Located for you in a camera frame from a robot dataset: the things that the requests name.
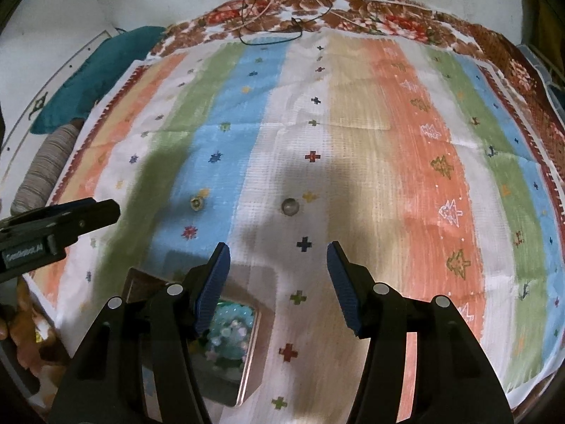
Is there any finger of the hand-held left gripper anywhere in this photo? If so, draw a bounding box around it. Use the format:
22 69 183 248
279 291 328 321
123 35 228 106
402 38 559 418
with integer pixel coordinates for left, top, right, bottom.
0 199 121 245

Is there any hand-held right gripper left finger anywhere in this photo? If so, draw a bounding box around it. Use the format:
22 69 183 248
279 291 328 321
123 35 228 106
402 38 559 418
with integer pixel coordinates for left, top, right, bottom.
46 242 232 424

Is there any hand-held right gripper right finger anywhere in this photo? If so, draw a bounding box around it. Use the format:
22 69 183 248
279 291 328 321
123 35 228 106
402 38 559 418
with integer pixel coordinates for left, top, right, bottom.
326 241 515 424

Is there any green jade bangle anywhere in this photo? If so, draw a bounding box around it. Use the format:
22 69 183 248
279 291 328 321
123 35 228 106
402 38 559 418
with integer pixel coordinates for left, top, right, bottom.
214 347 249 371

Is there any silver metal tin box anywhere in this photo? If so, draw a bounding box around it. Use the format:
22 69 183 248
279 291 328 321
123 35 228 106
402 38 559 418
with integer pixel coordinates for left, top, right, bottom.
119 267 262 408

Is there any brown striped bolster pillow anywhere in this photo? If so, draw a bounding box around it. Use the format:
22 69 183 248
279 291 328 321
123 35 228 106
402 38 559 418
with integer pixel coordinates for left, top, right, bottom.
11 121 85 215

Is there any white bed headboard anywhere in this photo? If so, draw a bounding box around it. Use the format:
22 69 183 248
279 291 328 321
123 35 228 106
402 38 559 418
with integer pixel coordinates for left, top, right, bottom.
0 29 121 173

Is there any colourful striped mat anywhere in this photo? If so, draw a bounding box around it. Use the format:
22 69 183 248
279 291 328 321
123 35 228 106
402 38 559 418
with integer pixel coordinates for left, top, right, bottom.
24 29 565 409

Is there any teal pillow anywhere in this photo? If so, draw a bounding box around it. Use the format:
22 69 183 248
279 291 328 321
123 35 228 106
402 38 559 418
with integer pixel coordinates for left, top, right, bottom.
30 25 167 134

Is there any clear plastic storage bin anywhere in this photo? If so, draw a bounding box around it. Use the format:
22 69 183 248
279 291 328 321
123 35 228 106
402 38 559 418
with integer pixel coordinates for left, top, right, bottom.
516 43 565 126

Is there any black cable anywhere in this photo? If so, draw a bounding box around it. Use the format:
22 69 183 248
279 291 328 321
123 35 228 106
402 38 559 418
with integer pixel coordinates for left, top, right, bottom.
238 0 336 46

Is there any white cable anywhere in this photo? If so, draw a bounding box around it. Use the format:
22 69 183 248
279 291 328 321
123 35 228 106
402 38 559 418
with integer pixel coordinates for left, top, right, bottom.
236 0 329 34

